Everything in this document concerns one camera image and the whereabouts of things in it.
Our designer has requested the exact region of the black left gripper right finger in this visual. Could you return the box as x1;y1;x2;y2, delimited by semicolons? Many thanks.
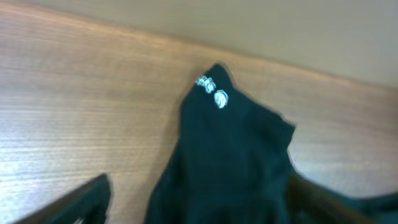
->
286;175;373;224

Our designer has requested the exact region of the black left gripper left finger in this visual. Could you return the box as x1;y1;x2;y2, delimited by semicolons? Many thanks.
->
16;173;111;224

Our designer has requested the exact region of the black t-shirt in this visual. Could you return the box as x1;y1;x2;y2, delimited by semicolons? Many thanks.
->
144;63;397;223

